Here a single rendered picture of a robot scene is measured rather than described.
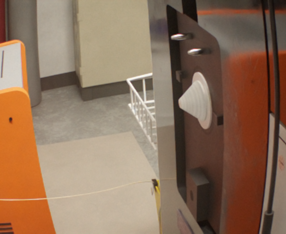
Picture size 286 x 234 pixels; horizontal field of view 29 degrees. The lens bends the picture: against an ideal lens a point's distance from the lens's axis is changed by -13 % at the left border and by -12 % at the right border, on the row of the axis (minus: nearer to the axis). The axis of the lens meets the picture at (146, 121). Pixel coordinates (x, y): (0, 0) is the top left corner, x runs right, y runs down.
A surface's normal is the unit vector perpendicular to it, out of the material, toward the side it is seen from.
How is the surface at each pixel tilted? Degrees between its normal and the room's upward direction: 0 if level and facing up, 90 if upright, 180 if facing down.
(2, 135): 90
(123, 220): 0
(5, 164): 90
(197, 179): 0
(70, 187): 0
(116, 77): 90
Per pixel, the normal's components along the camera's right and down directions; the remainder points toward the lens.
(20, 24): 0.11, 0.40
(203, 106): -0.42, 0.33
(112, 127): -0.07, -0.91
